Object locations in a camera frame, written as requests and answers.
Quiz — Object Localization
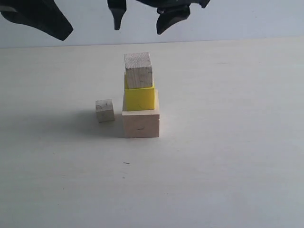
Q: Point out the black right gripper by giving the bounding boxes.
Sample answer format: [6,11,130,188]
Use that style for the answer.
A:
[107,0,210,35]

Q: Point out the medium natural wooden cube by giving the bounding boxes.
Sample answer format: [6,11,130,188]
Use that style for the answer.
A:
[124,52,153,89]

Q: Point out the yellow cube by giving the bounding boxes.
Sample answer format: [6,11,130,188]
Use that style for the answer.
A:
[124,76,155,111]

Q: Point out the small natural wooden cube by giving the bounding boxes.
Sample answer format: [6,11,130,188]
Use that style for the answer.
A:
[95,99,115,123]

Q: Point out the large pale wooden cube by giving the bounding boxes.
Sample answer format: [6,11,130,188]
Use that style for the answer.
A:
[122,89,160,138]

